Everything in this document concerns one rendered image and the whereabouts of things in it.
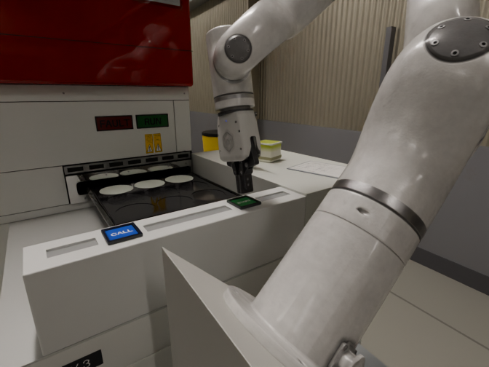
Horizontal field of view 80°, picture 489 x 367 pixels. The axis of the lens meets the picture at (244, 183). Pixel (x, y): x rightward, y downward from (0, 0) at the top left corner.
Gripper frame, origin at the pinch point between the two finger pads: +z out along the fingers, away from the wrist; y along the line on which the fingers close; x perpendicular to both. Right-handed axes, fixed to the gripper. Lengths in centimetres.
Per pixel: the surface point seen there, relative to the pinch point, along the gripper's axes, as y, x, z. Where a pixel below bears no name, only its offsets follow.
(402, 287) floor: -42, 140, 95
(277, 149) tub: -25.9, 33.3, -5.3
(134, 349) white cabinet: -0.6, -27.4, 25.2
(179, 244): 3.1, -17.7, 7.8
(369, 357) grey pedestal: 28.2, -0.7, 25.0
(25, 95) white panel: -53, -35, -30
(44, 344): 1.2, -39.6, 16.9
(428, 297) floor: -28, 144, 98
